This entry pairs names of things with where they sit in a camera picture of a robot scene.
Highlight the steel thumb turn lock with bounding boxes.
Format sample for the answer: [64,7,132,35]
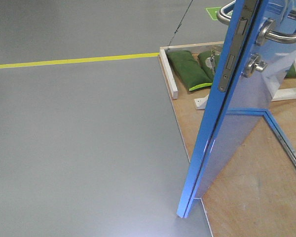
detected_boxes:
[243,53,268,78]

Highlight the blue door threshold frame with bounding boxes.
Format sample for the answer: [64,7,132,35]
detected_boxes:
[226,108,296,169]

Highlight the blue door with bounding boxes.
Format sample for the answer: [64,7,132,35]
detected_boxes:
[177,0,296,218]

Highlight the steel inner door handle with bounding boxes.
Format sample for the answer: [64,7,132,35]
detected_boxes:
[255,10,296,46]

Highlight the white wooden base frame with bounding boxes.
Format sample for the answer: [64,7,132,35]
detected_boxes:
[158,41,223,99]

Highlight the steel outer door handle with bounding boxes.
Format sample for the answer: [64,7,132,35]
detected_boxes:
[217,0,236,25]

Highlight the steel lock face plate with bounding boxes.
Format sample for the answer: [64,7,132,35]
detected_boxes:
[218,0,258,92]

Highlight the green floor sign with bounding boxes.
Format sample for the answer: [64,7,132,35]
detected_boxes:
[205,6,233,21]

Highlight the plywood platform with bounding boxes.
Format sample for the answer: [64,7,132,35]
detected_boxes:
[170,72,296,237]

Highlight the green sandbag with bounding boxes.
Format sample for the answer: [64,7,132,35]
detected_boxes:
[167,50,213,91]
[197,51,220,81]

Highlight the white triangular brace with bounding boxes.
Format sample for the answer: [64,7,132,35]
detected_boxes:
[194,60,296,110]

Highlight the green sandbag left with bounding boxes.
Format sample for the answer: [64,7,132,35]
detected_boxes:
[167,50,213,91]

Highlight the green sandbag right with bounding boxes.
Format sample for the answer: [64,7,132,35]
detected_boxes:
[197,51,220,81]

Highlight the dark guy wire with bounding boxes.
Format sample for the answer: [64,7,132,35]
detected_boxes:
[167,0,194,47]

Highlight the keys in lock cylinder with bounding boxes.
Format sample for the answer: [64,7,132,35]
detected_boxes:
[205,49,219,75]

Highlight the steel door handle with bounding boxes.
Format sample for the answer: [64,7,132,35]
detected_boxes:
[217,0,236,25]
[255,10,296,46]

